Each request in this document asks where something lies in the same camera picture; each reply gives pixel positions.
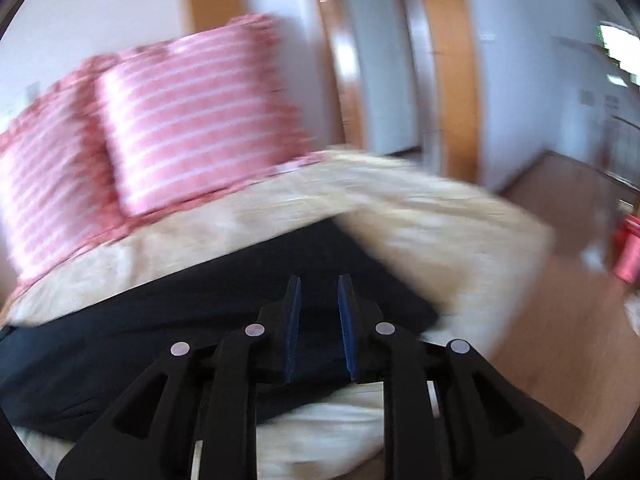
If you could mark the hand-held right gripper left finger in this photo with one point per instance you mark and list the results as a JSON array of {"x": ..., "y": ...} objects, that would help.
[{"x": 292, "y": 325}]

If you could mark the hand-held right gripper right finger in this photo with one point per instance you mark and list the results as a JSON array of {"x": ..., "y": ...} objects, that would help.
[{"x": 347, "y": 325}]

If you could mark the black pants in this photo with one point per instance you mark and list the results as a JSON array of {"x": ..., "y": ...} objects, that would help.
[{"x": 150, "y": 340}]

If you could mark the cream bed blanket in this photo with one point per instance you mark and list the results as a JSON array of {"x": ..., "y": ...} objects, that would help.
[{"x": 435, "y": 230}]

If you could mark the pink striped pillow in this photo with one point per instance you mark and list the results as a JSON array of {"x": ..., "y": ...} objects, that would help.
[
  {"x": 200, "y": 115},
  {"x": 50, "y": 170}
]

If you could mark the wooden door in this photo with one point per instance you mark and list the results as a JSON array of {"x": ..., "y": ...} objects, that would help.
[{"x": 345, "y": 65}]

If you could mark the pink container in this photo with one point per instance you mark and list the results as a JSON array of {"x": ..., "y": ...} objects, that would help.
[{"x": 629, "y": 250}]

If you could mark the window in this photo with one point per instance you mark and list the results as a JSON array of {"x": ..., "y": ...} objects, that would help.
[{"x": 620, "y": 45}]

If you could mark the wooden door frame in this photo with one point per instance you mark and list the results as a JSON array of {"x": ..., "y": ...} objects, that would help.
[{"x": 450, "y": 65}]

